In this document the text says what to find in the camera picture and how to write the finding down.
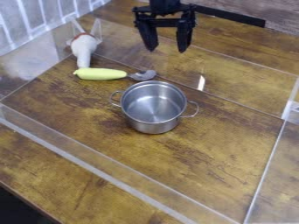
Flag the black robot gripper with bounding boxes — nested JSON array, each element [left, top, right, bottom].
[[132, 0, 196, 53]]

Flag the white plush mushroom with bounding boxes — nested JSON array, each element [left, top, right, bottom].
[[66, 32, 99, 68]]

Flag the silver steel pot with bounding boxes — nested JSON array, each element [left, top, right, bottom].
[[108, 80, 200, 134]]

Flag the green handled spoon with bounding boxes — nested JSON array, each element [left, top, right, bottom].
[[73, 67, 156, 81]]

